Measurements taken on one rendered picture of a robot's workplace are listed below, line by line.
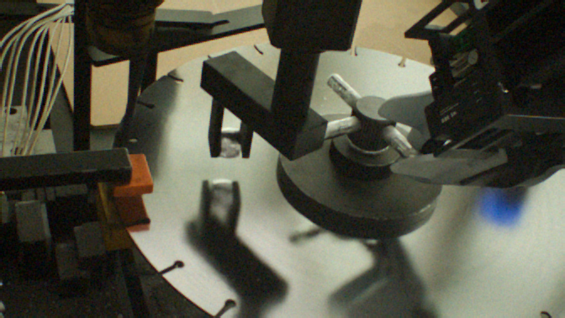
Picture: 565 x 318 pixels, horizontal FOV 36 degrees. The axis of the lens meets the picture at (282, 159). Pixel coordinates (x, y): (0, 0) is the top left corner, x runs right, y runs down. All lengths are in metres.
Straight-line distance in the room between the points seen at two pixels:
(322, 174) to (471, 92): 0.17
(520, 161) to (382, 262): 0.11
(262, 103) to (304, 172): 0.08
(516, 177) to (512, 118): 0.08
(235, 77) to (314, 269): 0.12
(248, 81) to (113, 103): 0.45
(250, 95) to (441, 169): 0.12
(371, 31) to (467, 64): 0.72
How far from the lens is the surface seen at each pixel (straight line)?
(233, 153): 0.54
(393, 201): 0.55
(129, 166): 0.51
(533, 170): 0.47
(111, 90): 0.97
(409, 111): 0.51
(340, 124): 0.54
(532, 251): 0.57
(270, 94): 0.50
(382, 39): 1.15
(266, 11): 0.46
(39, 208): 0.58
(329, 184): 0.55
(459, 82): 0.44
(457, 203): 0.58
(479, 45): 0.41
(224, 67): 0.52
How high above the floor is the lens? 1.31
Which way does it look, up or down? 38 degrees down
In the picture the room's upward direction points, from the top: 11 degrees clockwise
